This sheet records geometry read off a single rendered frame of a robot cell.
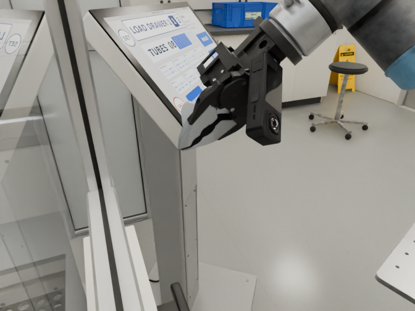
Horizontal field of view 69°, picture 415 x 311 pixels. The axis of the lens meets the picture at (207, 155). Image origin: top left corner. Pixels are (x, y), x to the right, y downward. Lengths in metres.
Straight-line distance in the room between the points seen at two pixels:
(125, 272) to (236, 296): 1.18
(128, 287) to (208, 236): 1.48
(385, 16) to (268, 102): 0.15
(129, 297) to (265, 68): 0.29
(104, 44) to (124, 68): 0.06
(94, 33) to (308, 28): 0.40
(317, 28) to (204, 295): 1.26
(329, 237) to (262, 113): 1.58
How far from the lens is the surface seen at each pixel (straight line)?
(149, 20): 0.80
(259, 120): 0.35
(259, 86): 0.38
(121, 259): 0.33
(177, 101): 0.65
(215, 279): 1.53
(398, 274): 0.71
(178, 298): 0.39
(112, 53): 0.63
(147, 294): 0.38
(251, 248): 1.72
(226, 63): 0.42
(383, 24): 0.41
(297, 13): 0.40
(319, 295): 1.61
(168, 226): 1.05
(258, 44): 0.43
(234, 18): 3.25
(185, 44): 0.86
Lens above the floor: 1.23
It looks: 29 degrees down
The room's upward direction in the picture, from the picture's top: straight up
